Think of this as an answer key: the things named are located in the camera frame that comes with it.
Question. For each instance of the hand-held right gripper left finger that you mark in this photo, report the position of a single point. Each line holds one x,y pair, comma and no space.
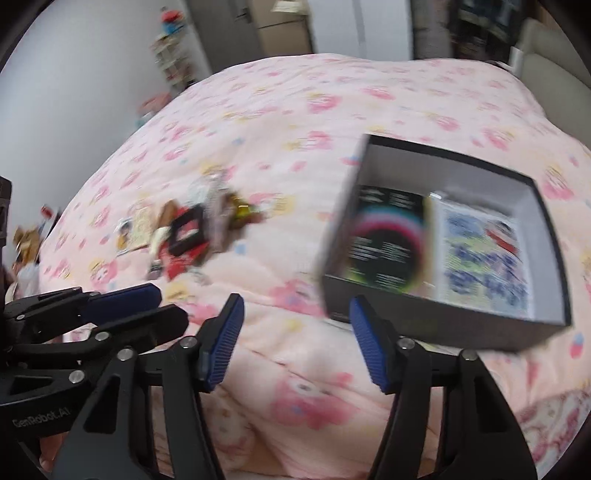
226,341

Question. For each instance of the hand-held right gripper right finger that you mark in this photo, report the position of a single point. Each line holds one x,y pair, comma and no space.
369,346

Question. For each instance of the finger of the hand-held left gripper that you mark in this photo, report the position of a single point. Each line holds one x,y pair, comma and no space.
124,299
143,323

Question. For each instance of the black cardboard box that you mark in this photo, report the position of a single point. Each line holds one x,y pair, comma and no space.
415,327

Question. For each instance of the red packet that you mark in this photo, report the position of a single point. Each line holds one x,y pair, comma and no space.
184,266

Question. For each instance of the wooden comb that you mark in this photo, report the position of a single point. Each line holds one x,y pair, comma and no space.
167,211

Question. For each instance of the cartoon print white packet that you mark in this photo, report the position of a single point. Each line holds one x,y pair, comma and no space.
480,263

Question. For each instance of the yellow cartoon card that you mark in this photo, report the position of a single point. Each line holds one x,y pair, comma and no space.
138,226

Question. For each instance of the brown plush toy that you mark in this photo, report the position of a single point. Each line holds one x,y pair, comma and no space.
27,244

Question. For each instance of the clear plastic wrapped item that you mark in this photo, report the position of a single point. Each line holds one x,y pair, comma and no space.
203,187

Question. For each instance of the pink toy box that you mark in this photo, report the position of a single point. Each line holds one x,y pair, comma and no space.
154,107

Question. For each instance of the pink printed blanket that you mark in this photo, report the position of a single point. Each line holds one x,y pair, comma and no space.
300,115

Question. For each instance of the white shelf rack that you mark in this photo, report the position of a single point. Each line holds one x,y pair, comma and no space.
173,60

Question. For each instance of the grey door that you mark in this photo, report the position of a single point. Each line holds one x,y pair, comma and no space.
217,37

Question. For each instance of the beige cabinet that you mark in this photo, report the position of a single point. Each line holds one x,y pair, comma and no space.
281,27

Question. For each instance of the grey padded headboard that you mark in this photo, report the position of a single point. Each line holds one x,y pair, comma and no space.
554,69

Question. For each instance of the open dark wardrobe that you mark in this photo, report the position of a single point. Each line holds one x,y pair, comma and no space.
471,23

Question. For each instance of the black square frame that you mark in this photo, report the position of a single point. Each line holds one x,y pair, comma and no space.
173,230

